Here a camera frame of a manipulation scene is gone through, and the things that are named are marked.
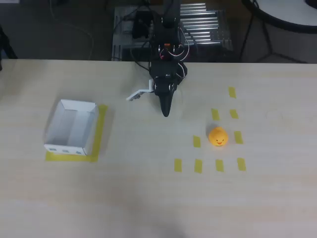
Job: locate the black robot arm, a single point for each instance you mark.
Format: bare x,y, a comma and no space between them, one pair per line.
168,34

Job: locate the round white table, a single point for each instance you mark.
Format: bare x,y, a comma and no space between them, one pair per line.
284,12

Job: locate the white cardboard box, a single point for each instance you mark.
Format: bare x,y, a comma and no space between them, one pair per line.
67,129

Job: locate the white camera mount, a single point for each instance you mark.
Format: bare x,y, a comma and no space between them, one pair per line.
138,93

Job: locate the dark bulky object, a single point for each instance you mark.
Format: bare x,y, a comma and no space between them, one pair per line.
6,47

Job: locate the aluminium roller rack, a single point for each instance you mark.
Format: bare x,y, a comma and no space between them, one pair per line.
208,27

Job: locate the yellow rubber duck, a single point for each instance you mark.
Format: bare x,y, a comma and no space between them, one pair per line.
218,136

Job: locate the short yellow tape mark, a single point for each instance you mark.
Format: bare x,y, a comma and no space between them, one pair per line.
232,92

